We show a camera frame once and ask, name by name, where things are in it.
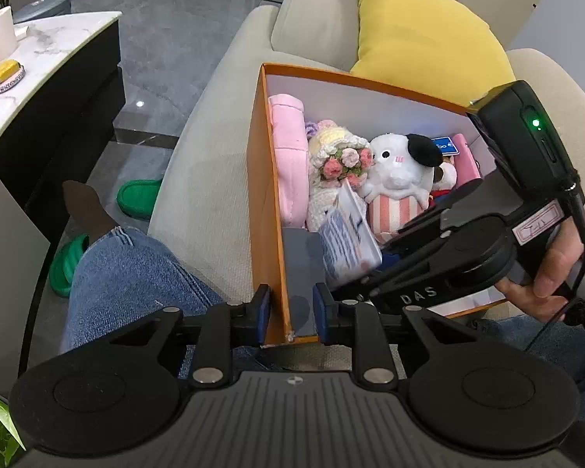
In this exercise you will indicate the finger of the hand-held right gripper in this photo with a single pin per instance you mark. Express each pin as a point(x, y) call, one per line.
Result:
point(365, 285)
point(429, 214)

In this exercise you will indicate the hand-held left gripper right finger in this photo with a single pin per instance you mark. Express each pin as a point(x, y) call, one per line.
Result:
point(321, 314)

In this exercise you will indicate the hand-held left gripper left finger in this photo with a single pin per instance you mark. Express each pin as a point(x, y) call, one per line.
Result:
point(262, 312)

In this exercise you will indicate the dark grey box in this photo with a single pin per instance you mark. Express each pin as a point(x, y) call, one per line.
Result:
point(302, 263)

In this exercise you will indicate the white plush dog black ear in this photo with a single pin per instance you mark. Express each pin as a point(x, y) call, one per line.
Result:
point(395, 165)

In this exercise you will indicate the blue card packet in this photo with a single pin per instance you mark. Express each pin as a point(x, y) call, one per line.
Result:
point(443, 146)

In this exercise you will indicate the orange cardboard box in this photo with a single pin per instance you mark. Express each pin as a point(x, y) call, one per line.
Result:
point(263, 195)

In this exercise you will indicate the crochet flower doll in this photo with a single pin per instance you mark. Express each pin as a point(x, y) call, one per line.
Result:
point(331, 141)

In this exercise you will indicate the pink plush cloth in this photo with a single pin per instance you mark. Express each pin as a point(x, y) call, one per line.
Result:
point(287, 156)

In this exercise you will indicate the person's right hand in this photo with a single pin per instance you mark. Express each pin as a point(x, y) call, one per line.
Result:
point(553, 273)

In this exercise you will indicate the person's left jeans leg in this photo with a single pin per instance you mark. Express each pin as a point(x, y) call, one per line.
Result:
point(126, 278)

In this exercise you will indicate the yellow pillow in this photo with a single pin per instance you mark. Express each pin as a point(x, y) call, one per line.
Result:
point(419, 34)

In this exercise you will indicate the beige sofa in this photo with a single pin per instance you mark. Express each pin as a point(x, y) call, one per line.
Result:
point(214, 156)

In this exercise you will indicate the green slipper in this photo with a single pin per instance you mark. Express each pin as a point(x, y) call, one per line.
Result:
point(66, 265)
point(136, 200)

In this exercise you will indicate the grey board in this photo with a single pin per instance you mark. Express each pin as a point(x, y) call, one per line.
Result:
point(5, 278)

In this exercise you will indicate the white marble table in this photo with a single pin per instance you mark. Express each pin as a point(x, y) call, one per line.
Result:
point(63, 44)

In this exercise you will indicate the small yellow object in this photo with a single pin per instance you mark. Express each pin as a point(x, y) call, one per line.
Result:
point(7, 70)

